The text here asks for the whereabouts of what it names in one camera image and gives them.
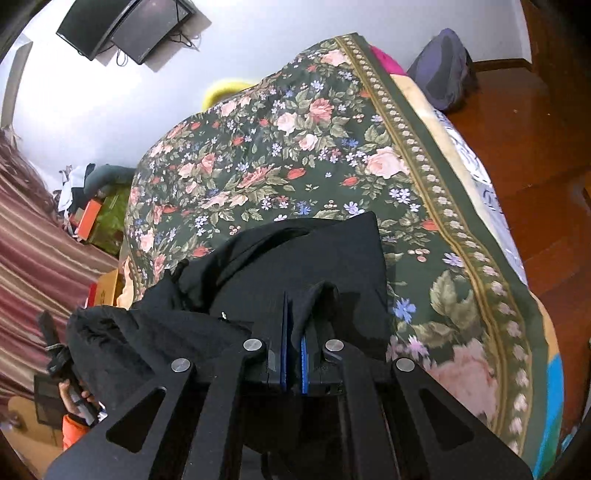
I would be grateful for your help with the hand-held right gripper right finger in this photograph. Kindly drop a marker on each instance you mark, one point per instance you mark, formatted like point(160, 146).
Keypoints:
point(304, 367)

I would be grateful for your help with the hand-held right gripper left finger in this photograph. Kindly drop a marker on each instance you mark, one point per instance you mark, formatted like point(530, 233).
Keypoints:
point(281, 364)

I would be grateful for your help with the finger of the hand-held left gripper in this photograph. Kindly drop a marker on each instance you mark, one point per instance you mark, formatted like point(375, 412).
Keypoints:
point(48, 330)

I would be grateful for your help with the black zip hoodie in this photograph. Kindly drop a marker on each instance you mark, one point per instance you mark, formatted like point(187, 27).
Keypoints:
point(300, 258)

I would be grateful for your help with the pile of clothes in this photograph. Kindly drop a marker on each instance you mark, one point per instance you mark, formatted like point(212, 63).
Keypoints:
point(71, 189)

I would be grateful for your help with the person's left hand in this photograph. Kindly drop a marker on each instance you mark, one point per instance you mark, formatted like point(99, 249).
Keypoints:
point(67, 400)

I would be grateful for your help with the wooden lap desk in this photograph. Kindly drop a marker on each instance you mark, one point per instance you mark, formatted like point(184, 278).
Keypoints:
point(105, 288)

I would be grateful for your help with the red striped curtain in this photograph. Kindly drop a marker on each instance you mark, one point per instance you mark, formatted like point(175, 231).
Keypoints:
point(37, 258)

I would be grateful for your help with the orange box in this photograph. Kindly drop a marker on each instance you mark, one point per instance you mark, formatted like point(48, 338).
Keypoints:
point(88, 219)

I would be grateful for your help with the green patterned bag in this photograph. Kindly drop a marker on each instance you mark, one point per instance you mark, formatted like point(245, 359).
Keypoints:
point(111, 226)

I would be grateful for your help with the grey cloth bundle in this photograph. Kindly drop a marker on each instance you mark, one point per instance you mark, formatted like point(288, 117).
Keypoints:
point(108, 175)

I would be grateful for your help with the white air conditioner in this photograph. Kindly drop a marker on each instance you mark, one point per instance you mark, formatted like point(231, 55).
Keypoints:
point(16, 78)

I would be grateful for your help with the yellow round object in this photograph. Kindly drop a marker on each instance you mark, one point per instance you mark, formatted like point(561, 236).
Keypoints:
point(224, 90)

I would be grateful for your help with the pink cloth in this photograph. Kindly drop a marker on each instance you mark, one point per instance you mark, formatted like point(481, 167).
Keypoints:
point(385, 57)

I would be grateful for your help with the purple backpack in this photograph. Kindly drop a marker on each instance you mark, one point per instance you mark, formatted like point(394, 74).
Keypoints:
point(441, 64)

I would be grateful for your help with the black wall television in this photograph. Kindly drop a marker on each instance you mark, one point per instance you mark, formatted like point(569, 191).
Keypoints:
point(87, 27)

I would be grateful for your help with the small black wall monitor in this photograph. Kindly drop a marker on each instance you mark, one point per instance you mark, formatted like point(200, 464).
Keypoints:
point(147, 30)

